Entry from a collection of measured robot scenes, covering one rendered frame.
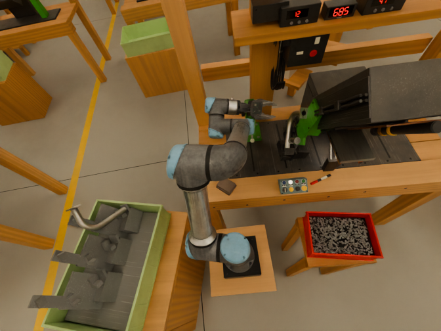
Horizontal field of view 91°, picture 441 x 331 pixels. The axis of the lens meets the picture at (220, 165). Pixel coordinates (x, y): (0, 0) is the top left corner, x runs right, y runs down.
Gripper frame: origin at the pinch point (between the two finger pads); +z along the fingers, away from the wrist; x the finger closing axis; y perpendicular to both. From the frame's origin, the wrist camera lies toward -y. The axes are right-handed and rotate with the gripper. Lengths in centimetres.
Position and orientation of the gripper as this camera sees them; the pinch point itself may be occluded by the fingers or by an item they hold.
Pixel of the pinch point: (273, 110)
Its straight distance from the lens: 117.8
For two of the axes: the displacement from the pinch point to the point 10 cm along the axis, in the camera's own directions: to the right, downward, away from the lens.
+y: 1.4, 2.4, -9.6
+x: 0.8, -9.7, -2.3
